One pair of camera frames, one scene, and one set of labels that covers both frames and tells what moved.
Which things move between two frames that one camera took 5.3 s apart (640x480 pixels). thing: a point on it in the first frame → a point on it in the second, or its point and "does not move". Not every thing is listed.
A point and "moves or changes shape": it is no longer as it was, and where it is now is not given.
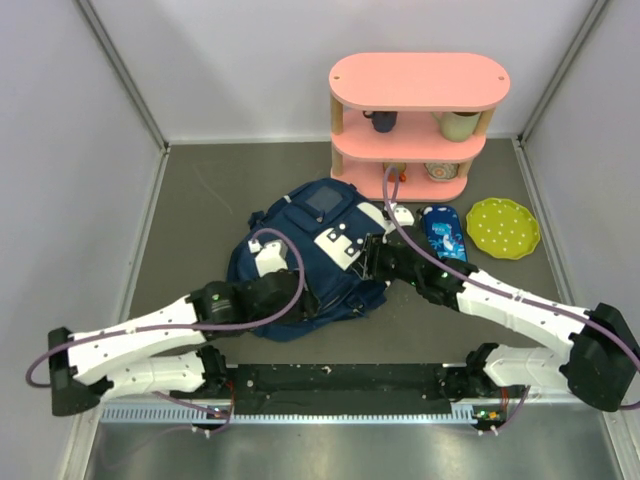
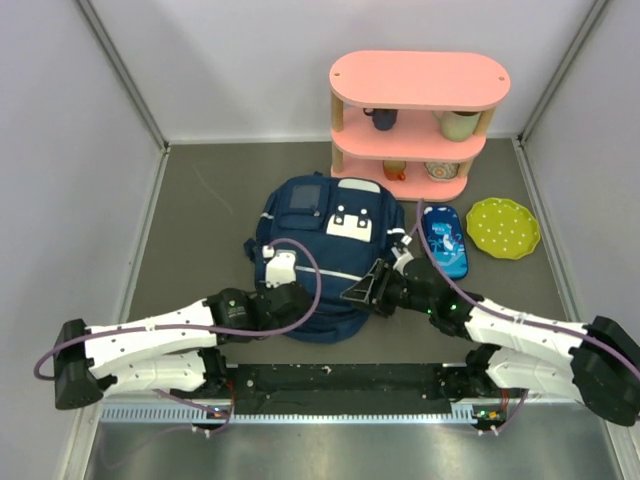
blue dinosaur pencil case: (445, 232) does not move
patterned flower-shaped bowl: (442, 172) does not move
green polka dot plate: (503, 228) does not move
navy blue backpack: (333, 219) moves or changes shape
